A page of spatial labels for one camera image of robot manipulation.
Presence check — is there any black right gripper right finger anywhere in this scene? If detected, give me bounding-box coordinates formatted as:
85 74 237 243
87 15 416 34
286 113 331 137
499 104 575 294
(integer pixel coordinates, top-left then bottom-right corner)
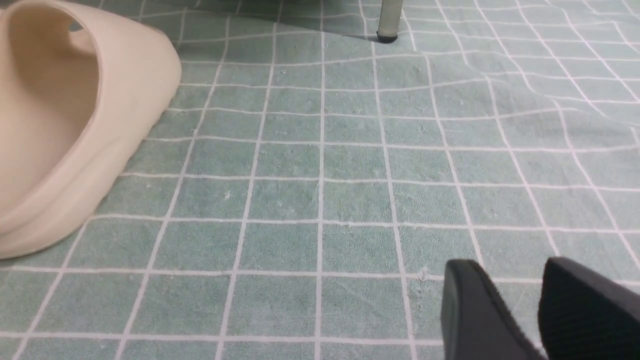
537 257 640 360

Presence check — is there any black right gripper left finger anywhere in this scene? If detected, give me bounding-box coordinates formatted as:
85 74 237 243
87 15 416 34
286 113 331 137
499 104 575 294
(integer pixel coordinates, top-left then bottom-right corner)
439 259 546 360

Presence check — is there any chrome metal shoe rack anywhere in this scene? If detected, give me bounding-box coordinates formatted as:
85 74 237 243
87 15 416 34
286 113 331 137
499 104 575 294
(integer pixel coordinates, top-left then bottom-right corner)
376 0 403 44

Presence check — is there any green checkered cloth mat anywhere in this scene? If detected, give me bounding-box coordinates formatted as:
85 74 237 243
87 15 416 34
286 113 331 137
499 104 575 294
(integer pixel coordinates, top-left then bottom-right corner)
1 0 640 360

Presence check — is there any right cream foam slide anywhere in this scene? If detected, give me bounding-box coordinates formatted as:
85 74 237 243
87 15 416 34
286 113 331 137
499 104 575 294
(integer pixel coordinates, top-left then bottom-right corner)
0 0 182 260

